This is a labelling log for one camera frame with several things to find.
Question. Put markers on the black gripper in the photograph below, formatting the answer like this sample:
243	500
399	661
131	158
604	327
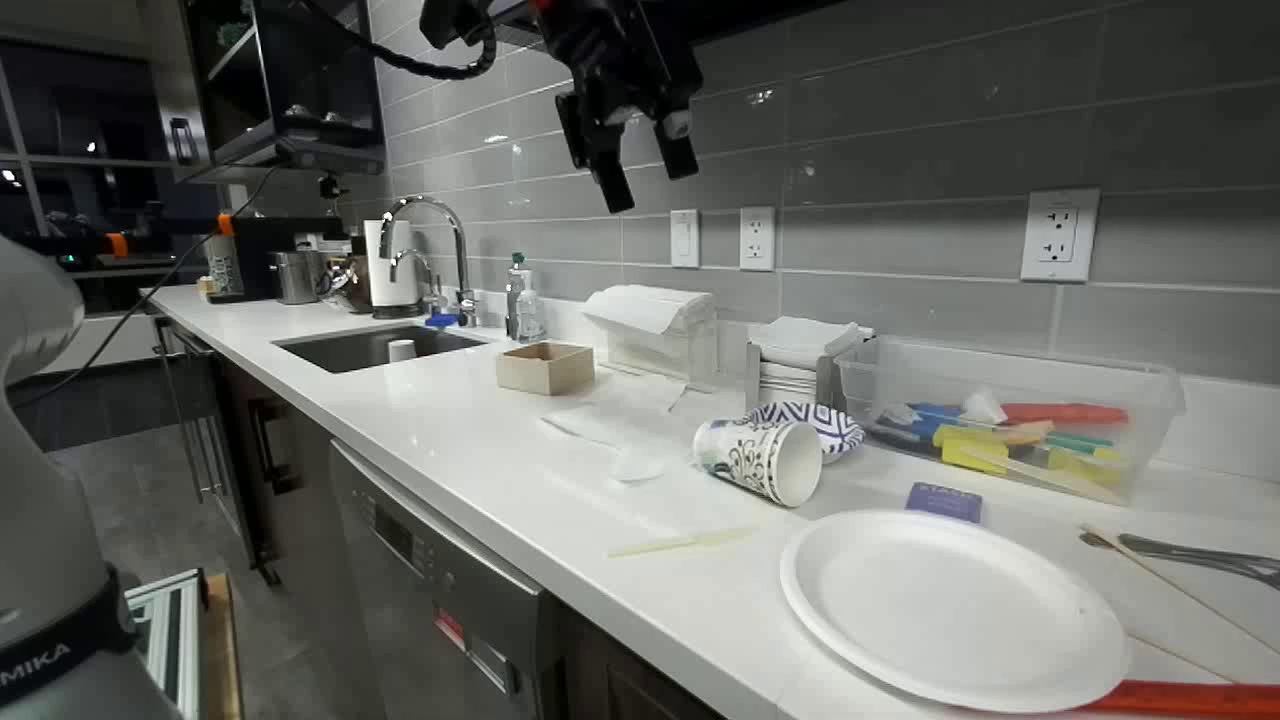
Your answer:
625	55

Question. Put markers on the white plastic knife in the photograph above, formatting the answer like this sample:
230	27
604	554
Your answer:
683	542

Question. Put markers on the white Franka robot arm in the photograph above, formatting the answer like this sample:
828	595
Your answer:
40	532

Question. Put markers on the paper towel dispenser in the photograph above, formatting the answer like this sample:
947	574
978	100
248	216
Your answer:
647	321

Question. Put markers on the clear soap bottle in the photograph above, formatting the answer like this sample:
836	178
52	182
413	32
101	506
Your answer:
523	305

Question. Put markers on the chrome kitchen faucet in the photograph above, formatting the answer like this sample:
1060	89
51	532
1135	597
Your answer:
441	220

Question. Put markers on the small cardboard box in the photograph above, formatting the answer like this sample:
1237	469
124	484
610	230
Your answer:
546	369

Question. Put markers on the napkin holder with napkins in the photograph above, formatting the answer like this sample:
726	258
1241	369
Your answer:
801	355

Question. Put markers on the blue sink sponge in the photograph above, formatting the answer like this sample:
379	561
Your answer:
441	321

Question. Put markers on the stainless steel appliance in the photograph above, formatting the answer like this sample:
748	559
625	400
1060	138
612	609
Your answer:
390	266

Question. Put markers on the patterned paper cup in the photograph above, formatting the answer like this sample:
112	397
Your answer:
765	460

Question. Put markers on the steel kitchen sink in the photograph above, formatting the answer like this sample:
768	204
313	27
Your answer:
375	347

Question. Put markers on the steel pot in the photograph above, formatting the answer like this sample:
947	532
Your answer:
303	275

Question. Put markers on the black upper cabinet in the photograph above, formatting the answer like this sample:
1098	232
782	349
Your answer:
284	83

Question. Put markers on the orange capped bottle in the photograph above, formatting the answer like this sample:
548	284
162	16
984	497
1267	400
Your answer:
224	262

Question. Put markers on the yellow sponge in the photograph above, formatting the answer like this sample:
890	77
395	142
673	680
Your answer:
973	450

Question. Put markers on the purple sponge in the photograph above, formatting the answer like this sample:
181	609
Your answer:
947	500

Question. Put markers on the clear plastic container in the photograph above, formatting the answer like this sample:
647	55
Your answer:
1054	384

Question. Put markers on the stainless steel dishwasher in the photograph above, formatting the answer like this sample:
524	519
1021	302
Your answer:
425	600

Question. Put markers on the white plastic plate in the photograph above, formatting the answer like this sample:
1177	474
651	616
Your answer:
951	609

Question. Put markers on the wooden stick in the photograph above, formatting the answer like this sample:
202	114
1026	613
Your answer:
1173	586

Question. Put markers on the black metal utensil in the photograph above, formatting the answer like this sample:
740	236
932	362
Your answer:
1203	554

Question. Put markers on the red flat item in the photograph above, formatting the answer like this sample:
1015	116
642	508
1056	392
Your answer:
1187	698

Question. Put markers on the large white wall outlet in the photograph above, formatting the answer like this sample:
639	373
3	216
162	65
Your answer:
1060	232

